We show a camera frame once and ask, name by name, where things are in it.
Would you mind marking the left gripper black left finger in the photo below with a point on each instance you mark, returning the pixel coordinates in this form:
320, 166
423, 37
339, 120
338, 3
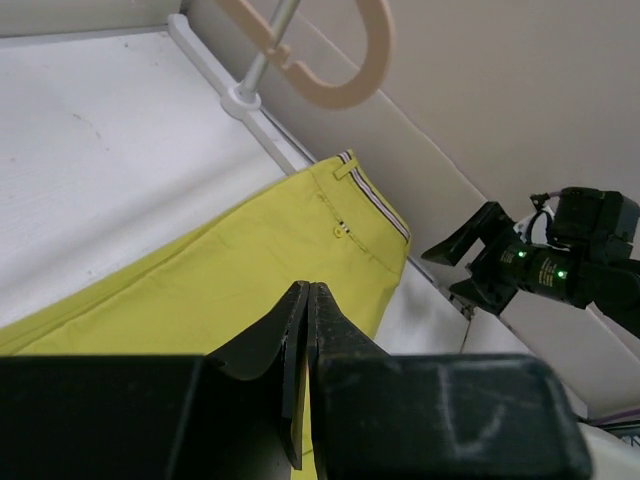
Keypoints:
235, 413

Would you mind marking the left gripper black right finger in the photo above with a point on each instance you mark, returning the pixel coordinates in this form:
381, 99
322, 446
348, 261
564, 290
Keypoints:
375, 415

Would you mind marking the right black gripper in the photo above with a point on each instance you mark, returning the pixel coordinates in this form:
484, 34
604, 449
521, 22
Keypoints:
505, 266

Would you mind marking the yellow-green trousers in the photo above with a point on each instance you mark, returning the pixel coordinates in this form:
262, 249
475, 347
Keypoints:
327, 223

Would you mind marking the wooden clothes hanger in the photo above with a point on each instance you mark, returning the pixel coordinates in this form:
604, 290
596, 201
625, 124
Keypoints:
304, 58

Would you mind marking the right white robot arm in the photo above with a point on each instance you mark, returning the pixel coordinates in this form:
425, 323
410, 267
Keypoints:
586, 258

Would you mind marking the white clothes rack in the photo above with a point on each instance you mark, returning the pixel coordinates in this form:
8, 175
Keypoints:
230, 62

